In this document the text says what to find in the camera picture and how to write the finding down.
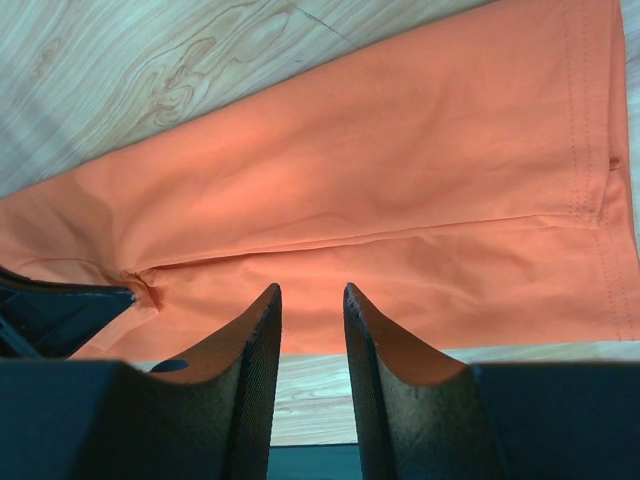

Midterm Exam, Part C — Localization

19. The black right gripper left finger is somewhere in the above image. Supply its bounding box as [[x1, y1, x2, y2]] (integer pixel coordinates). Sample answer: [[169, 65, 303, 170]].
[[1, 284, 282, 479]]

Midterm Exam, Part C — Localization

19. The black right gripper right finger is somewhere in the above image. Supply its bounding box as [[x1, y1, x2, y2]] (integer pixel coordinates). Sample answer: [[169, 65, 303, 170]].
[[343, 284, 639, 479]]

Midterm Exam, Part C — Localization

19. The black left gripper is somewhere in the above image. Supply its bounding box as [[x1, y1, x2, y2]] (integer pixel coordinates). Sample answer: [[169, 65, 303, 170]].
[[1, 269, 135, 359]]

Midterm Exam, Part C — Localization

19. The orange t shirt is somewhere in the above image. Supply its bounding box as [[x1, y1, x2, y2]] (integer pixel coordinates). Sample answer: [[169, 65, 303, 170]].
[[1, 1, 639, 361]]

